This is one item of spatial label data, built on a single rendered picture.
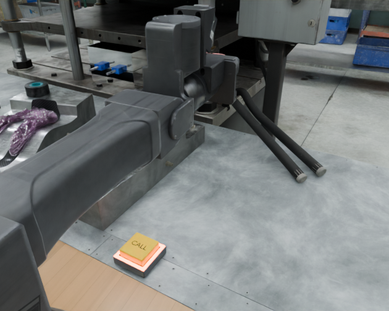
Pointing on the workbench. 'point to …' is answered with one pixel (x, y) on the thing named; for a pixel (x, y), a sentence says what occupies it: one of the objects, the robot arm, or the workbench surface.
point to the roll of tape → (37, 89)
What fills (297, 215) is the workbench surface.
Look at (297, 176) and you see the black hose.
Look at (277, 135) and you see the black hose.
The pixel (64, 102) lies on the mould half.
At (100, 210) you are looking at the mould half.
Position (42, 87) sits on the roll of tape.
